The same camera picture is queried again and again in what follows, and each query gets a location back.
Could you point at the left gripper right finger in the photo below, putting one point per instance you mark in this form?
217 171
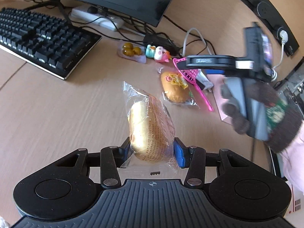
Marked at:
193 159

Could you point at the packaged round bread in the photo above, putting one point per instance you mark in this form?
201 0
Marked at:
151 131

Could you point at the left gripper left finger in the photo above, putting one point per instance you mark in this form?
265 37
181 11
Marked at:
112 158

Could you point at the pink cardboard box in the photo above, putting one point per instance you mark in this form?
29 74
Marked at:
217 81

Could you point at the small owl figurines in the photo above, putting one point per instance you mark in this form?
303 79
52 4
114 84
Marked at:
159 54

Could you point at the white power strip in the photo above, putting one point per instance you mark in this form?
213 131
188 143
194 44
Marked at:
90 14

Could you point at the packaged bun with label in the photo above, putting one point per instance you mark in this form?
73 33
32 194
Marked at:
175 89

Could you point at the black mechanical keyboard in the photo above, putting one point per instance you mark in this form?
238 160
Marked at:
49 43

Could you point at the right gloved hand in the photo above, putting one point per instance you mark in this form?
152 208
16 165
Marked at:
283 121

